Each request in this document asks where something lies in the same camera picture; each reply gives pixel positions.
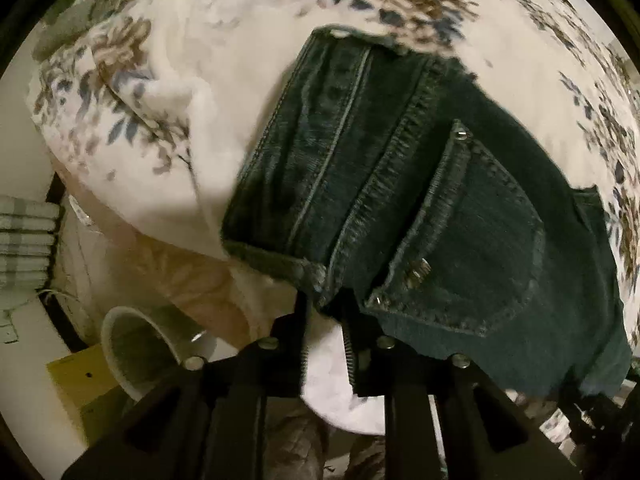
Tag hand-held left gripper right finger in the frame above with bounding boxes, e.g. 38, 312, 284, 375
344, 310, 584, 480

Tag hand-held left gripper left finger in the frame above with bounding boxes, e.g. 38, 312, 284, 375
60, 291, 309, 480

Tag dark blue denim pants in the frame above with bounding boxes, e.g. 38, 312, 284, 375
220, 25, 633, 402

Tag grey patterned cloth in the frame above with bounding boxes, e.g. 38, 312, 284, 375
262, 402, 388, 480

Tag peach bed sheet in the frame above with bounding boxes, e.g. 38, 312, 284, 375
64, 170, 263, 353

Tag white plastic bucket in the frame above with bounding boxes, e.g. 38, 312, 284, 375
100, 306, 217, 404

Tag yellow cardboard box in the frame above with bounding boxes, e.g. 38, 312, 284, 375
46, 344, 128, 443

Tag white floral blanket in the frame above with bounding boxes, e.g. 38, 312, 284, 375
29, 0, 640, 441

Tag stack of folded grey towels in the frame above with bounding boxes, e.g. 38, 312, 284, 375
0, 195, 64, 292

